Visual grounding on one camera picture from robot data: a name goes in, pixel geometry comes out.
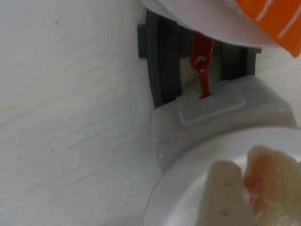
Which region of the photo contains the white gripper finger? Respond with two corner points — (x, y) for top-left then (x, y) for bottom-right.
(197, 160), (259, 226)

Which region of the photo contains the pale pink toy sushi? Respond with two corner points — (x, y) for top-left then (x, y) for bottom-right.
(242, 145), (301, 226)

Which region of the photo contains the orange salmon toy sushi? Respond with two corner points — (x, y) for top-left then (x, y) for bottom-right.
(231, 0), (301, 58)

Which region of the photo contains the white round plate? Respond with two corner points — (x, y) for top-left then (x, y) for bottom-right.
(143, 127), (301, 226)
(141, 0), (301, 48)

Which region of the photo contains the red train coupler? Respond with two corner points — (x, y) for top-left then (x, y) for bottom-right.
(190, 32), (214, 99)

